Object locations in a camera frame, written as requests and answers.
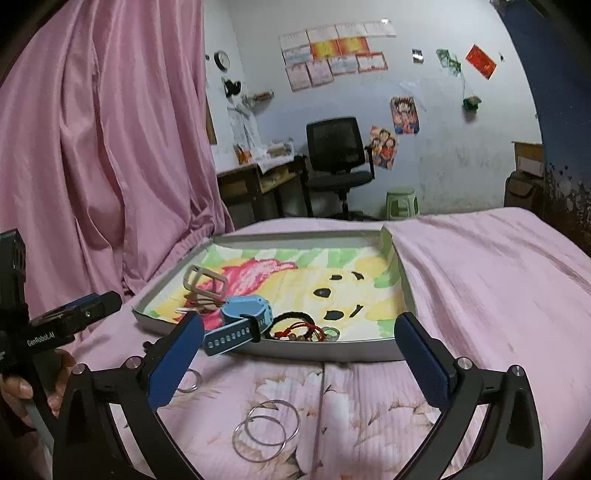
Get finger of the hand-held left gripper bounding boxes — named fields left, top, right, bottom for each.
left=68, top=291, right=123, bottom=331
left=60, top=294, right=105, bottom=315

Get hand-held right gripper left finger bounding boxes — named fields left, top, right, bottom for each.
left=52, top=311, right=205, bottom=480

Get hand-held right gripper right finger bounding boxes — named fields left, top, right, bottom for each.
left=394, top=312, right=544, bottom=480

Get thin silver bangle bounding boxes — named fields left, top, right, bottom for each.
left=233, top=414, right=287, bottom=463
left=245, top=399, right=301, bottom=448
left=177, top=368, right=203, bottom=394

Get blue wrist watch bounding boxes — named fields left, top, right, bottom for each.
left=203, top=295, right=274, bottom=358

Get beige hair clip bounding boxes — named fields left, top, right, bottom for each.
left=183, top=264, right=230, bottom=301

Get red string bracelet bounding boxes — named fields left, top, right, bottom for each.
left=270, top=322, right=342, bottom=345

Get black hair tie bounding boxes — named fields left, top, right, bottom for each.
left=265, top=311, right=319, bottom=342

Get grey tray with colourful drawing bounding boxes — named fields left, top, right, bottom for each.
left=131, top=225, right=419, bottom=363

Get person's left hand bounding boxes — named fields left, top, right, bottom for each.
left=0, top=348, right=78, bottom=432

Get pink floral bedsheet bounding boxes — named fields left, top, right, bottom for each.
left=46, top=208, right=591, bottom=480

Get pink curtain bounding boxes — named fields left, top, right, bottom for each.
left=0, top=0, right=235, bottom=326

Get green plastic stool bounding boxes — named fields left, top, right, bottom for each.
left=385, top=187, right=420, bottom=220

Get dark wooden desk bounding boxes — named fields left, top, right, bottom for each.
left=216, top=154, right=310, bottom=230

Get dark bag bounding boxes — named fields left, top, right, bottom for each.
left=503, top=172, right=546, bottom=213

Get stack of books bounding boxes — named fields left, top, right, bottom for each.
left=258, top=143, right=295, bottom=160

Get cardboard box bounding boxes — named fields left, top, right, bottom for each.
left=512, top=141, right=546, bottom=179

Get black office chair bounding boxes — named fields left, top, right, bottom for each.
left=305, top=117, right=376, bottom=221

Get blue printed curtain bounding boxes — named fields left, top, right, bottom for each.
left=501, top=0, right=591, bottom=259

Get cartoon family wall poster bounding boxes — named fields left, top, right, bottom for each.
left=369, top=126, right=399, bottom=171

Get white wall papers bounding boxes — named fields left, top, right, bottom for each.
left=226, top=103, right=260, bottom=149

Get cartoon fighter wall poster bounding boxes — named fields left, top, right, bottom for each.
left=390, top=95, right=421, bottom=135

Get red diamond wall poster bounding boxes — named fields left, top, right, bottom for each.
left=465, top=44, right=498, bottom=80

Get group of wall certificates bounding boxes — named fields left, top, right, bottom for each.
left=279, top=20, right=397, bottom=93

